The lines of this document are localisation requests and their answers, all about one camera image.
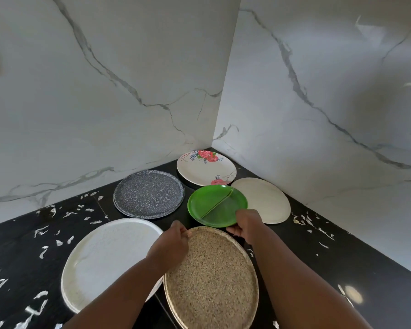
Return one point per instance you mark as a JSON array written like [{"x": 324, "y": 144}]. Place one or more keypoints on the person's left hand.
[{"x": 169, "y": 248}]

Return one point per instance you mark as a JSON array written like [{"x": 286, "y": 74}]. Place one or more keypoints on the person's right hand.
[{"x": 248, "y": 226}]

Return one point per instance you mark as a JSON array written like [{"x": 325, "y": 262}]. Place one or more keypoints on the plain beige small plate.
[{"x": 263, "y": 198}]

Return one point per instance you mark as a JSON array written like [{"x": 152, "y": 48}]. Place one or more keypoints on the green plate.
[{"x": 209, "y": 202}]

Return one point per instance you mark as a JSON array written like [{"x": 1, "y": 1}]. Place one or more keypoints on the beige speckled round plate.
[{"x": 212, "y": 280}]

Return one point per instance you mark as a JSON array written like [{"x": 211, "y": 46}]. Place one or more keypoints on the grey speckled steel plate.
[{"x": 147, "y": 193}]

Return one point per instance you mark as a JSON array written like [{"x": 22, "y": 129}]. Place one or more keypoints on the large white plate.
[{"x": 102, "y": 256}]

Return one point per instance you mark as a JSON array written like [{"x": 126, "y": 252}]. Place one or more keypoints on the white pink flower plate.
[{"x": 198, "y": 171}]

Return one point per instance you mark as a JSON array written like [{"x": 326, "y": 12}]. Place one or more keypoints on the person's right forearm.
[{"x": 294, "y": 287}]

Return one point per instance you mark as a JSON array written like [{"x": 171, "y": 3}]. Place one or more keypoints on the person's left forearm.
[{"x": 123, "y": 298}]

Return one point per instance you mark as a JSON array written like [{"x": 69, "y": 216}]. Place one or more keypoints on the black countertop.
[{"x": 328, "y": 270}]

